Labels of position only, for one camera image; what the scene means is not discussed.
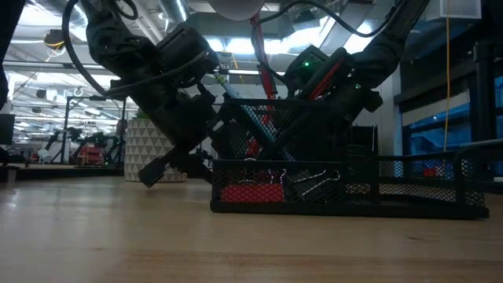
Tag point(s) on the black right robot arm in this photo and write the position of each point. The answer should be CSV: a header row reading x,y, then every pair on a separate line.
x,y
385,47

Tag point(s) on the succulent in patterned pot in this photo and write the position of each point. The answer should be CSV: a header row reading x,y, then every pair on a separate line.
x,y
145,149

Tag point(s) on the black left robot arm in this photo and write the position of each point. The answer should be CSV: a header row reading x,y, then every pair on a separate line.
x,y
114,43

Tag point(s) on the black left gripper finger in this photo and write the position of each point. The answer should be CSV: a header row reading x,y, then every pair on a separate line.
x,y
222,129

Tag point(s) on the black stand pole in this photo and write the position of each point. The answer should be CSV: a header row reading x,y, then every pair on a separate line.
x,y
485,98

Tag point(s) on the black mesh desk organizer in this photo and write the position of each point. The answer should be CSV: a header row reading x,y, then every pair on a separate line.
x,y
353,210

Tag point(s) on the red binder clip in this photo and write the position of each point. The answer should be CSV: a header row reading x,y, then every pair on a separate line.
x,y
251,193

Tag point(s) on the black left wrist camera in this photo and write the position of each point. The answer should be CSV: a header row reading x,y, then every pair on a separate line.
x,y
184,51

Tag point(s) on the blue pencil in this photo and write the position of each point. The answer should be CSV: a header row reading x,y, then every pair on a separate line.
x,y
236,96

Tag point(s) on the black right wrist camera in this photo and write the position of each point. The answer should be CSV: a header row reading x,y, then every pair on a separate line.
x,y
306,70

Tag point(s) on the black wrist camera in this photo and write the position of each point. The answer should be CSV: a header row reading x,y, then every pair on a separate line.
x,y
306,70
184,51

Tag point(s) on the silver ceiling duct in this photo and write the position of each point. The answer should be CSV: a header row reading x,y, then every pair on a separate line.
x,y
175,9

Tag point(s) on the hanging linear ceiling light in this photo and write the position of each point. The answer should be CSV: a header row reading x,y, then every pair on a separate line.
x,y
243,72

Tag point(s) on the red and black scissors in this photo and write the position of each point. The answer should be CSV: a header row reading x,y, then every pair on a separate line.
x,y
322,82

